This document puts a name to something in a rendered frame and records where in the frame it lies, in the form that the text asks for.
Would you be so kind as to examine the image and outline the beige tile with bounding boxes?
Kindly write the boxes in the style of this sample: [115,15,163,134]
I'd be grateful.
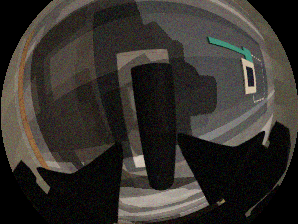
[241,57,257,95]

